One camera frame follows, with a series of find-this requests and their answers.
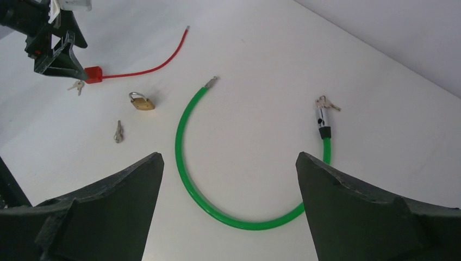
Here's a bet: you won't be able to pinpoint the brass padlock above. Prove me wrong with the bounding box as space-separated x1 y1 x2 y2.
128 92 155 111

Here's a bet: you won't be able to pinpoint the green lock keys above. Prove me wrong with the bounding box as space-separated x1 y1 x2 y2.
315 95 341 111

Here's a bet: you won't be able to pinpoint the red cable lock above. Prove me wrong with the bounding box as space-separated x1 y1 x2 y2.
84 26 190 84

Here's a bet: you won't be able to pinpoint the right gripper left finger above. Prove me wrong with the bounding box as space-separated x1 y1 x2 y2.
1 152 164 260

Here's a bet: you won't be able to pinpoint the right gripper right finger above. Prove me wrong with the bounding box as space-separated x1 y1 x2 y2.
296 152 460 260

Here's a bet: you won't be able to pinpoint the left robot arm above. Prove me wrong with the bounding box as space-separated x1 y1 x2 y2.
1 1 89 80

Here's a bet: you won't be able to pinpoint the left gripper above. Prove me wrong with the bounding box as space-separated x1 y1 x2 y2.
24 10 88 80

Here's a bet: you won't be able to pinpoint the brass padlock keys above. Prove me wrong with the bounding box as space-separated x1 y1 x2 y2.
113 120 124 144

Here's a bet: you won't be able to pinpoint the red lock keys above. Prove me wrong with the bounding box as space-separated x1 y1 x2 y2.
67 80 85 96

